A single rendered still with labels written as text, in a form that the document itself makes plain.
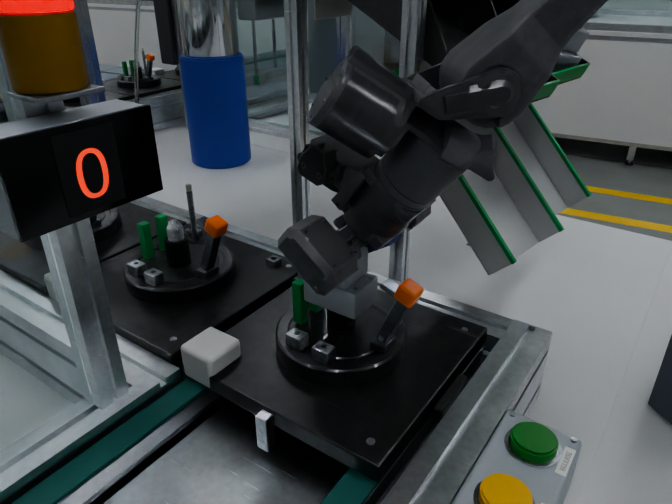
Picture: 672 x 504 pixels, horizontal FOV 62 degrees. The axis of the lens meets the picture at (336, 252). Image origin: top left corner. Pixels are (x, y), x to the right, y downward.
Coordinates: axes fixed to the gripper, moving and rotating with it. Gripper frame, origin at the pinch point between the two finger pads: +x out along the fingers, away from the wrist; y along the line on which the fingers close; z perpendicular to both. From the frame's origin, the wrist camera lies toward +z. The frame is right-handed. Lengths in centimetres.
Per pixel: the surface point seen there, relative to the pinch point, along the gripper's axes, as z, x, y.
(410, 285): -7.2, -4.5, 0.1
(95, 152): 15.2, -5.1, 18.2
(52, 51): 19.9, -10.4, 19.6
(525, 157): -4.8, -1.5, -46.2
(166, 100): 82, 83, -75
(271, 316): 0.0, 14.3, 0.2
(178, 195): 40, 60, -37
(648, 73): -13, 45, -399
